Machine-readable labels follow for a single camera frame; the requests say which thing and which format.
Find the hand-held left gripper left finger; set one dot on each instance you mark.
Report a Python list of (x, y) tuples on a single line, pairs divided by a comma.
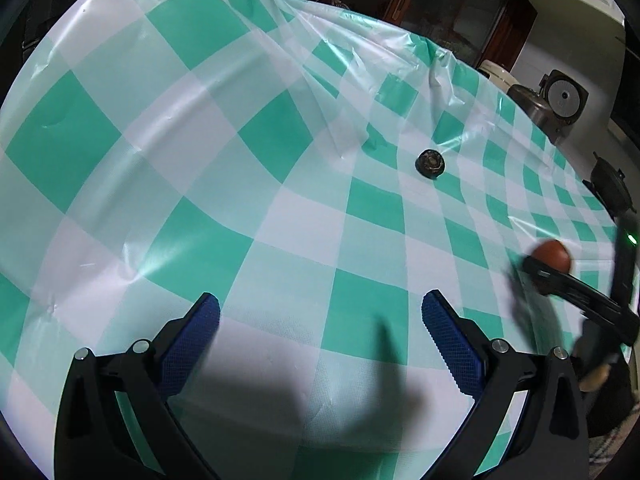
[(192, 345)]

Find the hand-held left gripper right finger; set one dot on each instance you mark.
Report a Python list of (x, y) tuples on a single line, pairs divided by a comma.
[(452, 345)]

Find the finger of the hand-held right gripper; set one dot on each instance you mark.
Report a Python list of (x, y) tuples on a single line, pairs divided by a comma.
[(580, 292)]

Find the red plum tomato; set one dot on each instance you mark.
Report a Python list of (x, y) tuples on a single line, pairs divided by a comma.
[(552, 251)]

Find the person's right hand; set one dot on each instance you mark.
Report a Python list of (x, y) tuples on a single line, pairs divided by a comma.
[(596, 376)]

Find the black cast iron pan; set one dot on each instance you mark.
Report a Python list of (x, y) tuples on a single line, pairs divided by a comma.
[(610, 185)]

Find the patterned rug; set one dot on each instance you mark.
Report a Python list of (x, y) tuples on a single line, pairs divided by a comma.
[(617, 442)]

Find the green white checkered tablecloth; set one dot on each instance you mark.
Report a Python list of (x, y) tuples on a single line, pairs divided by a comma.
[(225, 185)]

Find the round dark dried fruit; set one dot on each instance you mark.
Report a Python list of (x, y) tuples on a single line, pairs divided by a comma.
[(431, 163)]

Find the grey rice cooker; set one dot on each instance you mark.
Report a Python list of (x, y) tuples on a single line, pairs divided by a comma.
[(565, 97)]

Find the steel pot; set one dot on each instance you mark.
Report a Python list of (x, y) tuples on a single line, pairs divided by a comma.
[(532, 107)]

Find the white kitchen appliance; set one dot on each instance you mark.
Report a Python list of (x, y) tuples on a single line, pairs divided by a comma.
[(497, 72)]

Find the dark wooden cabinet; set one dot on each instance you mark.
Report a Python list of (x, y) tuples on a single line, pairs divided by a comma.
[(450, 5)]

